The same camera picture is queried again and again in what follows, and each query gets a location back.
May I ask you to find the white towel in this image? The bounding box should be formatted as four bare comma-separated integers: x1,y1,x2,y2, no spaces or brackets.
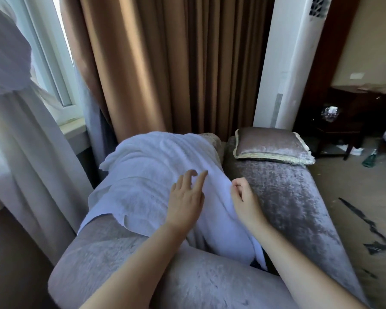
77,131,268,271

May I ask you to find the white sheer curtain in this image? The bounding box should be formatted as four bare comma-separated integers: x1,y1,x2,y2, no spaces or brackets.
0,0,118,266

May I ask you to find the brown curtain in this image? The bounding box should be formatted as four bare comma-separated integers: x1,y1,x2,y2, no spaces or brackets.
59,0,275,143

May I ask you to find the person's right hand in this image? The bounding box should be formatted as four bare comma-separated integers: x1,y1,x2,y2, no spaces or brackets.
230,177,270,234

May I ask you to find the person's right forearm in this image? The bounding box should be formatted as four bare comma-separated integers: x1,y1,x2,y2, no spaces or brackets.
252,220,362,309

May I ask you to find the grey velvet sofa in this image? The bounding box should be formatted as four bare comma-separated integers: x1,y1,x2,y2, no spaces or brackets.
48,132,370,309

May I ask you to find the long black strip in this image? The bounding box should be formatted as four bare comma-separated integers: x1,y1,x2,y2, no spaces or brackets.
338,198,386,255

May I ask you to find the grey velvet cushion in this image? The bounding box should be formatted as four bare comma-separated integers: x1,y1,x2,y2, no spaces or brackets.
233,127,316,166

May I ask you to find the white standing air conditioner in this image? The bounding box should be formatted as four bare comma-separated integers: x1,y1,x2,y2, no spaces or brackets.
253,0,333,130

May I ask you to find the white window frame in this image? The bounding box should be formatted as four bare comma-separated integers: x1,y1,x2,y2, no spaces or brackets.
19,0,88,139

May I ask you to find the green bottle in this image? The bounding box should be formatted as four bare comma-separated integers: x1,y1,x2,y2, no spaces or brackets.
362,149,378,168

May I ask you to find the clear glass object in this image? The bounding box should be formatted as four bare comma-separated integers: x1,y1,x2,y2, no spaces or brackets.
321,106,339,123

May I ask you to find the white cloth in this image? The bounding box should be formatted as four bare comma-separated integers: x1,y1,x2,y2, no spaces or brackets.
336,144,364,157

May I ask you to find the person's left hand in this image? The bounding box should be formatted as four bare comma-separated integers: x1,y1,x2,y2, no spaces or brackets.
165,170,209,234

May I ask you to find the person's left forearm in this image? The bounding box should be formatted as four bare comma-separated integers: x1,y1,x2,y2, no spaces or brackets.
79,222,195,309

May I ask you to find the dark wooden table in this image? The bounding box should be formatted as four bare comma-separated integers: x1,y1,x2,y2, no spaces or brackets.
294,87,386,161

